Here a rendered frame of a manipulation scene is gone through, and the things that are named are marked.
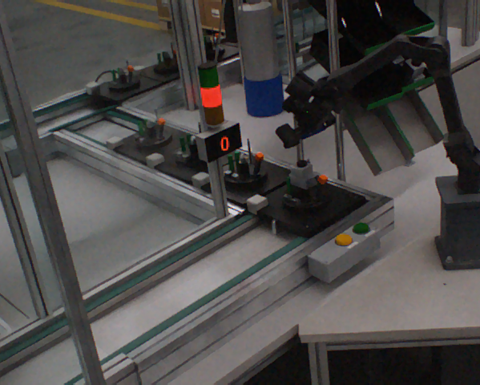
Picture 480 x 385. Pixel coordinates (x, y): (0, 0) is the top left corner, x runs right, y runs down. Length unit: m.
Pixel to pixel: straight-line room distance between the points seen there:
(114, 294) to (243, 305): 0.33
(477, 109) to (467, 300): 1.94
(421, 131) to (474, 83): 1.32
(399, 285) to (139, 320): 0.66
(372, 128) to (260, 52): 0.80
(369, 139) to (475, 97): 1.52
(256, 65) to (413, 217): 1.02
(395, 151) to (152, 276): 0.82
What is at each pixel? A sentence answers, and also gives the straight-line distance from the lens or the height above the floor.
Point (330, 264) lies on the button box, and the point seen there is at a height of 0.95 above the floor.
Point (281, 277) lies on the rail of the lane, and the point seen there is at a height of 0.94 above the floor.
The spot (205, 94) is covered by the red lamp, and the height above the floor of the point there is 1.35.
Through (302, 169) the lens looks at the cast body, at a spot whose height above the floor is 1.08.
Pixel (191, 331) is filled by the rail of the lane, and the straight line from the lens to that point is 1.70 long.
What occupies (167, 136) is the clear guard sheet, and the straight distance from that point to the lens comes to 1.90.
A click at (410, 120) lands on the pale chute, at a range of 2.35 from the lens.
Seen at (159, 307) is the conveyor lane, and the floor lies 0.92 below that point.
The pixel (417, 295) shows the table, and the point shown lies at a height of 0.86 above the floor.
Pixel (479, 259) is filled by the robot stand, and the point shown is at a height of 0.88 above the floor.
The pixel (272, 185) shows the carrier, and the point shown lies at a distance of 2.21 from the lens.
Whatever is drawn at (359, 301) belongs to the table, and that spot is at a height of 0.86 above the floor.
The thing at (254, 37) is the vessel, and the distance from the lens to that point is 2.88.
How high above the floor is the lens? 2.00
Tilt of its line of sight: 28 degrees down
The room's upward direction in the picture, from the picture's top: 8 degrees counter-clockwise
